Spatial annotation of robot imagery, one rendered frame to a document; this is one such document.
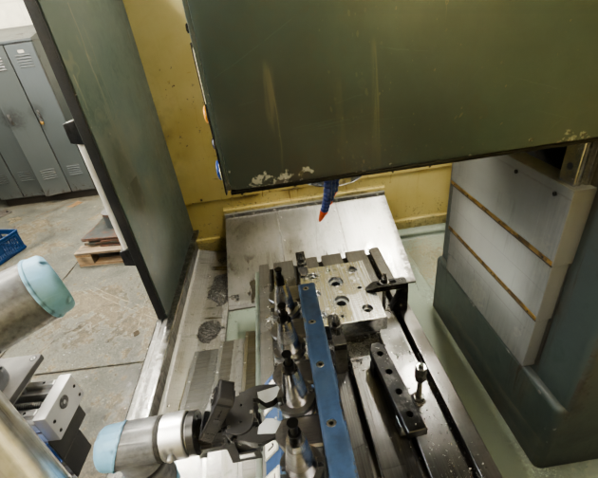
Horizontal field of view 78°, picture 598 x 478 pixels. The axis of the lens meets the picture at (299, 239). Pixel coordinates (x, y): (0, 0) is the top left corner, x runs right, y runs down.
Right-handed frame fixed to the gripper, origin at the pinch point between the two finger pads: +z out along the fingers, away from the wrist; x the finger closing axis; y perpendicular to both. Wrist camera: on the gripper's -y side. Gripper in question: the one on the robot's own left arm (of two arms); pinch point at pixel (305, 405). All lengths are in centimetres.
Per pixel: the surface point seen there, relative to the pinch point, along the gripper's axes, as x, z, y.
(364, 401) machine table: -18.3, 13.9, 30.1
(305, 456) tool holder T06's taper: 12.3, -0.5, -7.6
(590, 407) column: -9, 66, 33
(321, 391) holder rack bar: 0.0, 3.1, -3.0
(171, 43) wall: -145, -34, -51
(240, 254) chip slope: -120, -25, 45
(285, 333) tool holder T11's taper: -9.5, -1.5, -7.7
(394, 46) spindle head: -12, 19, -51
